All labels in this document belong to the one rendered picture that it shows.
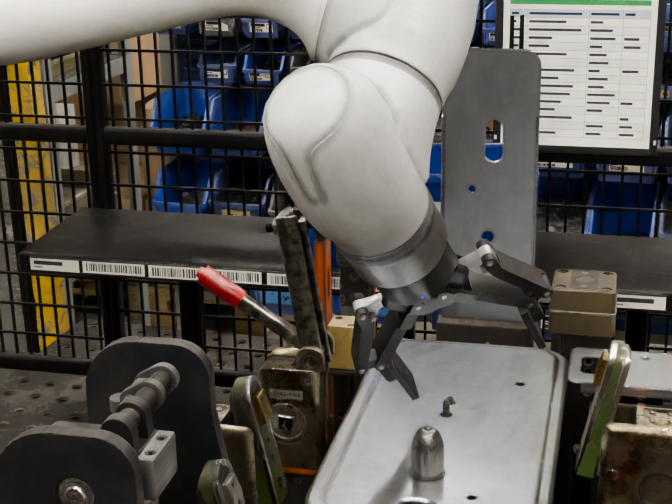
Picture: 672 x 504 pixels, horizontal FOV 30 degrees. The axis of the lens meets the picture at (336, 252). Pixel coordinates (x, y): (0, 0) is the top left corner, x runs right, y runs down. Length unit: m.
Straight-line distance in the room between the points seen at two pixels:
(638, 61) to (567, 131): 0.13
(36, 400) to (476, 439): 1.01
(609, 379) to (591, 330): 0.32
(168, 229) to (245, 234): 0.12
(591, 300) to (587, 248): 0.24
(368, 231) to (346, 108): 0.11
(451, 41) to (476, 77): 0.46
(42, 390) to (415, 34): 1.29
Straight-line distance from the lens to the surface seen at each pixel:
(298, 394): 1.33
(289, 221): 1.27
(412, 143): 0.98
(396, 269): 1.04
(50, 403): 2.11
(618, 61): 1.76
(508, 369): 1.44
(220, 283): 1.33
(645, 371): 1.46
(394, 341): 1.18
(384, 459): 1.25
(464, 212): 1.53
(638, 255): 1.74
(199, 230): 1.84
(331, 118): 0.92
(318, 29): 1.04
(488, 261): 1.12
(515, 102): 1.49
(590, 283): 1.54
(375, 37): 1.01
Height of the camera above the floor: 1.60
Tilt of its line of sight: 19 degrees down
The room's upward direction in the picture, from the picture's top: 1 degrees counter-clockwise
